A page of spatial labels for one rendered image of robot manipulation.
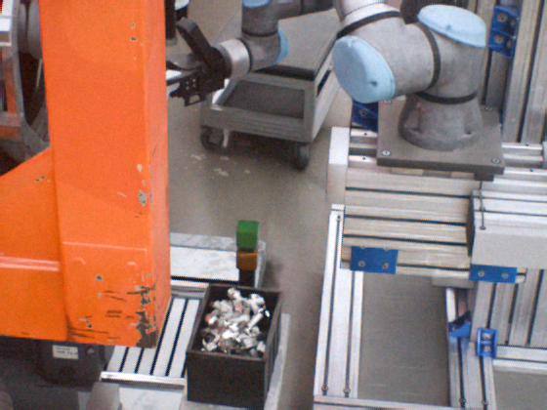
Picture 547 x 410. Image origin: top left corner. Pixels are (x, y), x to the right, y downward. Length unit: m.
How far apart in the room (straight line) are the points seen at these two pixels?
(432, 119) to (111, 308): 0.65
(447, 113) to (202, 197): 1.47
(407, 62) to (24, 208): 0.68
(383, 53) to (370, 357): 0.84
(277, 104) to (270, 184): 0.32
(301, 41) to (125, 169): 1.76
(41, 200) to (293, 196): 1.57
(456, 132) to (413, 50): 0.19
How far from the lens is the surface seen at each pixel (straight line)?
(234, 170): 3.58
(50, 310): 2.09
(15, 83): 2.25
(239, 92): 3.79
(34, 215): 2.01
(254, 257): 2.18
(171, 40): 2.60
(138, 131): 1.85
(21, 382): 2.50
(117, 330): 2.08
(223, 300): 2.12
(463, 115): 2.11
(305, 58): 3.49
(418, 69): 2.00
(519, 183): 2.17
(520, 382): 2.58
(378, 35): 1.98
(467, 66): 2.07
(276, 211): 3.39
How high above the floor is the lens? 1.88
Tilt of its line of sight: 33 degrees down
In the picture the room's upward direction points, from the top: 2 degrees clockwise
